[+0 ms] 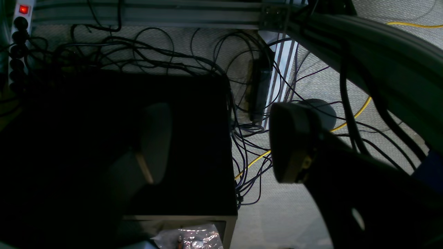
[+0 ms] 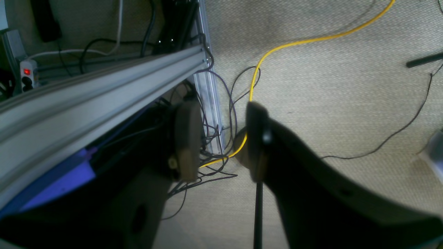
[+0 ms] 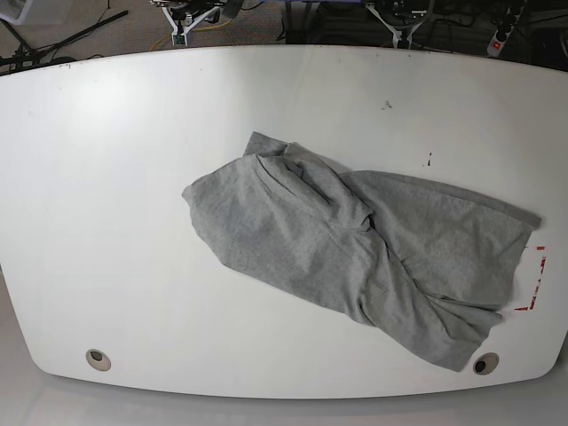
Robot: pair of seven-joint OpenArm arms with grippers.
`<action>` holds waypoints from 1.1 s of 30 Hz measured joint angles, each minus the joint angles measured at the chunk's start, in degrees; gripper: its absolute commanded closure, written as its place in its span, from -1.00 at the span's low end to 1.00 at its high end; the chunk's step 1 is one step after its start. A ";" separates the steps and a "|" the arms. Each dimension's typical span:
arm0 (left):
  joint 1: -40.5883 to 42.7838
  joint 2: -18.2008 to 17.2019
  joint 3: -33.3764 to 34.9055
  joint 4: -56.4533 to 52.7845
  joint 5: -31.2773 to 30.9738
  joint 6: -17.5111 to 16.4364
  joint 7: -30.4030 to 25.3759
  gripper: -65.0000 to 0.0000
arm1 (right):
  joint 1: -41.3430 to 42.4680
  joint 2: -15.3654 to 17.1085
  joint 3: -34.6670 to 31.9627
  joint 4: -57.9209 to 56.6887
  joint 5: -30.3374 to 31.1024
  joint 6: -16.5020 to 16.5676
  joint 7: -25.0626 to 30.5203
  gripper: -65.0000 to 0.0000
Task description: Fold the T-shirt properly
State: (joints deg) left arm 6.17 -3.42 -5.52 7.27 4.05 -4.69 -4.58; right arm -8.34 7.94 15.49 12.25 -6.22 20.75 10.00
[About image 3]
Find grey T-shirt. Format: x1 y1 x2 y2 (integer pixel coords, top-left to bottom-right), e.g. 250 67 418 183
182 133 541 372

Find left table grommet hole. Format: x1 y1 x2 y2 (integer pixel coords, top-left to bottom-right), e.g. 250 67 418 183
85 349 112 372

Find table grommet hole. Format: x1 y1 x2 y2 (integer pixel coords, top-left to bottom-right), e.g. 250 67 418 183
85 349 112 372
473 352 500 375

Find right table grommet hole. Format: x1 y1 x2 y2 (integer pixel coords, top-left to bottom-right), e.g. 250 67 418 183
473 352 500 375

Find red tape corner marks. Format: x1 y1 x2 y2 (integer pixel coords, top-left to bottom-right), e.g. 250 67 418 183
512 246 547 312

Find white power strip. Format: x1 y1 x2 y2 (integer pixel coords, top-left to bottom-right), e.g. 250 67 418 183
486 13 517 58

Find black tripod legs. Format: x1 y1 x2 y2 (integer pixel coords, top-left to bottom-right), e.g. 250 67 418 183
0 8 130 72

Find yellow cable on floor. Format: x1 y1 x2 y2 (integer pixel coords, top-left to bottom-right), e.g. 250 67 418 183
150 17 232 51

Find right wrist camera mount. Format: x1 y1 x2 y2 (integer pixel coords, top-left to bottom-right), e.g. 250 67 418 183
150 0 224 46

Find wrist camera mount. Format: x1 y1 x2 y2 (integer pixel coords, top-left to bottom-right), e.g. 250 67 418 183
365 0 435 49
150 0 224 46

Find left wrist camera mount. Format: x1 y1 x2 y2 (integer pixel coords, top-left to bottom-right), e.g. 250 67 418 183
365 0 435 49

